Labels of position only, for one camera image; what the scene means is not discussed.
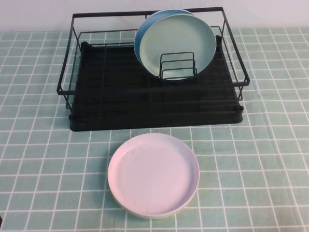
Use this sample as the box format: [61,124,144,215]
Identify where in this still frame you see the mint green round plate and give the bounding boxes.
[139,14,217,82]

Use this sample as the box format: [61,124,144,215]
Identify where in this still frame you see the pink round plate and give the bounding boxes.
[107,133,200,218]

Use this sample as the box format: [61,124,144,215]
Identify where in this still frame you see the blue round plate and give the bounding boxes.
[133,9,201,71]

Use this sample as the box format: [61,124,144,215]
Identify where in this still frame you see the yellow round plate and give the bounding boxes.
[112,193,197,220]

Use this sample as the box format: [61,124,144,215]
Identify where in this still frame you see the green checked tablecloth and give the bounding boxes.
[0,26,309,232]

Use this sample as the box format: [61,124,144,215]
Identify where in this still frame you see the black wire dish rack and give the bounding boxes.
[56,6,250,114]

